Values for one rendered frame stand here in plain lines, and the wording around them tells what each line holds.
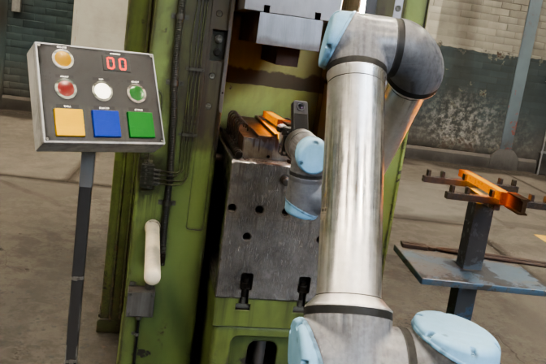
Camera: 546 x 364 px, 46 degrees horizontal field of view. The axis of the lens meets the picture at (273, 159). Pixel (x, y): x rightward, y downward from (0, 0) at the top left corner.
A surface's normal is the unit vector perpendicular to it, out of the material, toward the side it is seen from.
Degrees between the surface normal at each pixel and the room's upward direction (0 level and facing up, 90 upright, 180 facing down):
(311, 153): 85
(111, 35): 90
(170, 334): 90
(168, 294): 90
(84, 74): 60
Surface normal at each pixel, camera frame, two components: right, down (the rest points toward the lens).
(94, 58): 0.56, -0.29
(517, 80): 0.09, 0.20
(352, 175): -0.13, -0.34
